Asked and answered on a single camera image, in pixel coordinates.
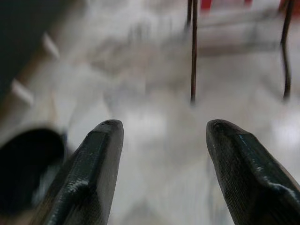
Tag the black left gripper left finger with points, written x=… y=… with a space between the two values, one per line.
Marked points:
x=89 y=175

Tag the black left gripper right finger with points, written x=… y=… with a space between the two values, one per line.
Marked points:
x=246 y=178

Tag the black round rubbish bin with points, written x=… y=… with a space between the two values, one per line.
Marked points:
x=28 y=164

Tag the thin brown metal leg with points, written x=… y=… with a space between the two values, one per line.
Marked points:
x=286 y=58
x=193 y=58

